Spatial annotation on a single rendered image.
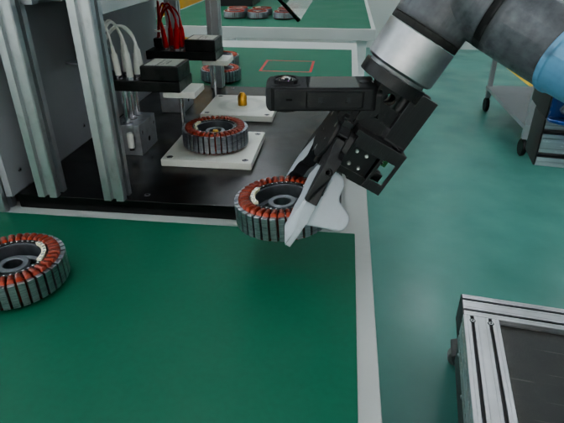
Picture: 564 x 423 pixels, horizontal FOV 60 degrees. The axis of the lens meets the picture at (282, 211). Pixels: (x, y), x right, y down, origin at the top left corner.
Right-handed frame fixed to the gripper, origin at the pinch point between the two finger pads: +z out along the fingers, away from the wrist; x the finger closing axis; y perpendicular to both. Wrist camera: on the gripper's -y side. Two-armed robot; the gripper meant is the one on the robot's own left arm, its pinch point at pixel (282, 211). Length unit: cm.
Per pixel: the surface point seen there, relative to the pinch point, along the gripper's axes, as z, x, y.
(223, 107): 9, 52, -10
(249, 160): 5.1, 22.4, -3.2
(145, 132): 12.3, 29.6, -20.2
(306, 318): 4.0, -12.0, 5.3
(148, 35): 8, 71, -32
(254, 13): 10, 213, -11
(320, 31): -2, 184, 18
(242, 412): 6.9, -23.7, 0.3
